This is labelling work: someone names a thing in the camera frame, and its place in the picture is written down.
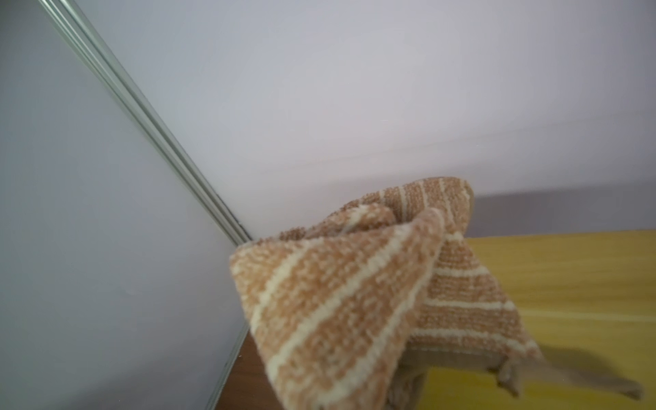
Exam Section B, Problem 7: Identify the beige striped cloth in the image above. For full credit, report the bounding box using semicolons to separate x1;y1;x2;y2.
230;177;644;409

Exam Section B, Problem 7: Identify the white metal yellow wood bookshelf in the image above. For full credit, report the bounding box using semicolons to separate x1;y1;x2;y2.
420;231;655;409

